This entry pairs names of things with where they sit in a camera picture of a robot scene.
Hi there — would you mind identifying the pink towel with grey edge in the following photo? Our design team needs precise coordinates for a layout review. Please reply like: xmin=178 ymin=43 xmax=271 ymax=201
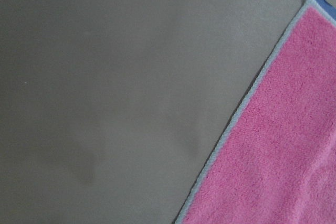
xmin=176 ymin=0 xmax=335 ymax=223

